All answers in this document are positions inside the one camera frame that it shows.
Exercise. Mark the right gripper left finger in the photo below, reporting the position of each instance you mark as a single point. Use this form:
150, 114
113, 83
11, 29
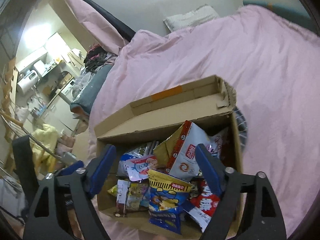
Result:
95, 174

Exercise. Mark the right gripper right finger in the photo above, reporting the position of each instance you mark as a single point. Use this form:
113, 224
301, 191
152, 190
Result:
262, 217

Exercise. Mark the dark blue snack packet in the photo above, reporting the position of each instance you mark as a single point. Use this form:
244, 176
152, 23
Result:
167, 195

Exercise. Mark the pink white snack packet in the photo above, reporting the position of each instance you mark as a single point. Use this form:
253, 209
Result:
137, 169

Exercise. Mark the white blue snack packet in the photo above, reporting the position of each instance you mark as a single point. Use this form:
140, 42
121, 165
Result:
197, 211

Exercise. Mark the colourful small candy packet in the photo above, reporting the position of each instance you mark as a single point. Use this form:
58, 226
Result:
137, 197

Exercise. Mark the yellow towel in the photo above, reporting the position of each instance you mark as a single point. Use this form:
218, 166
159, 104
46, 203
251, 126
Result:
47, 136

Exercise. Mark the yellow snack bag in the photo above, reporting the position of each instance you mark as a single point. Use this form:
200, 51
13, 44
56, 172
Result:
113, 191

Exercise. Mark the brown white snack bar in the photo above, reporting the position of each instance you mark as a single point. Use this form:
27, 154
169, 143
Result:
121, 199

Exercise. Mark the light blue snack bag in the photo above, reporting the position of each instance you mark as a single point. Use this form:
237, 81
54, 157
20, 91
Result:
216, 143

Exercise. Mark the white red snack bag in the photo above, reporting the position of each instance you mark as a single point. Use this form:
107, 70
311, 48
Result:
177, 153

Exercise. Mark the white washing machine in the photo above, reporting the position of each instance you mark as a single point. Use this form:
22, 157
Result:
66, 92

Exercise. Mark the grey blue folded blanket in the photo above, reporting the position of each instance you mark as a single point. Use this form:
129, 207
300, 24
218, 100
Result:
83, 102

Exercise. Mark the blue white snack bag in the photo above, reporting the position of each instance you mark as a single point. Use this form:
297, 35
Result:
138, 152

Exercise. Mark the brown cardboard box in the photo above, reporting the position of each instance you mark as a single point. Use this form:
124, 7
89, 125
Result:
208, 102

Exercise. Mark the pile of clothes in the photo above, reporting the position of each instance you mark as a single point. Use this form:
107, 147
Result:
97, 57

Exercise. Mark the pink hanging sheet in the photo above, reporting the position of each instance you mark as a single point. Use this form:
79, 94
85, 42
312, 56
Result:
99, 27

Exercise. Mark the teal bed bumper cushion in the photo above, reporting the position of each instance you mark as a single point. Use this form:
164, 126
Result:
299, 18

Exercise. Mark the white pillow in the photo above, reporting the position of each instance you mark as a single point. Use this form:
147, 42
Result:
193, 18

